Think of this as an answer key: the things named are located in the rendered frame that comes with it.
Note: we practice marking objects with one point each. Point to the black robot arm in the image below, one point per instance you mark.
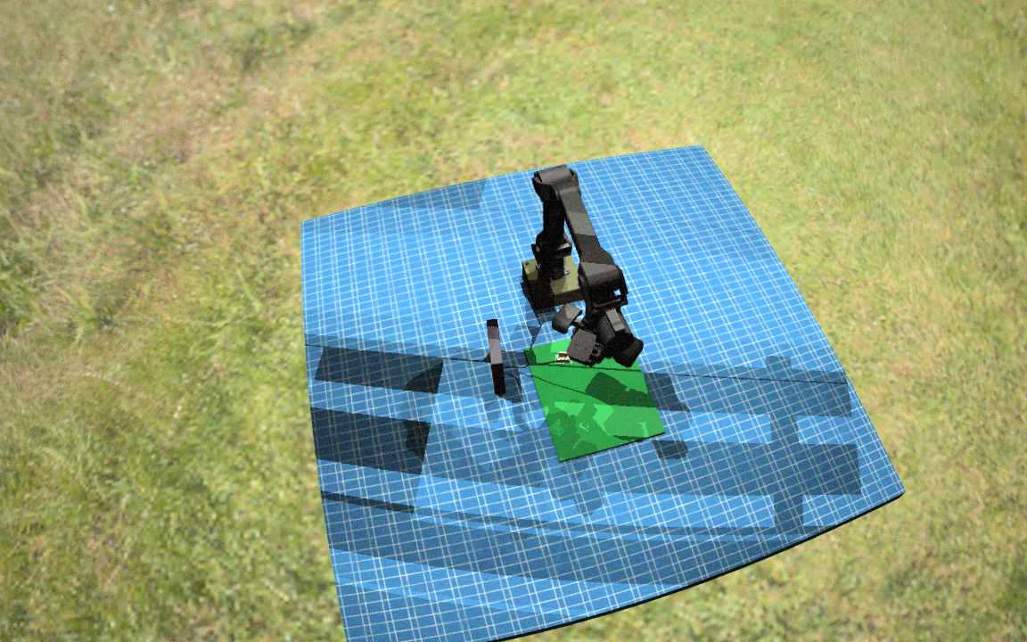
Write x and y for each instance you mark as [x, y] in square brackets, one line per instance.
[598, 274]

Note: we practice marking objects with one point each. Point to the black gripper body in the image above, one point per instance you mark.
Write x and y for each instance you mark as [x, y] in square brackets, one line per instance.
[568, 315]

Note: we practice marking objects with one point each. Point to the green circuit board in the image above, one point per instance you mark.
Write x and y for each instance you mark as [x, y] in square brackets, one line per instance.
[590, 409]

